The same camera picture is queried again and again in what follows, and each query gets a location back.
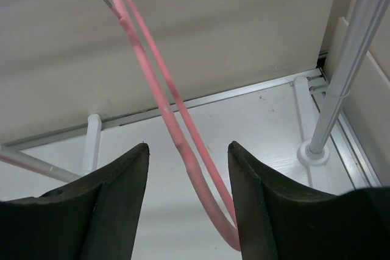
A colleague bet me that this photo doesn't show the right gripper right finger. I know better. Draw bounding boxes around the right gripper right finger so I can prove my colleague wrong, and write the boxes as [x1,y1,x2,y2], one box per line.
[228,142,389,259]

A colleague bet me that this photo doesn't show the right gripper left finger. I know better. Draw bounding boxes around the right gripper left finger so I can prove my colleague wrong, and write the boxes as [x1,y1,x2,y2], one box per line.
[1,143,149,259]

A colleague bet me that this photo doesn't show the pink clothes hanger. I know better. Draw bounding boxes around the pink clothes hanger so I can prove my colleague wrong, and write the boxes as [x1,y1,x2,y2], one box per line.
[103,0,241,251]

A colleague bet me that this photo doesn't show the white clothes rack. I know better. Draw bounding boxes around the white clothes rack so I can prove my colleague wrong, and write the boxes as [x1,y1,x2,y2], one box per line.
[1,0,389,190]

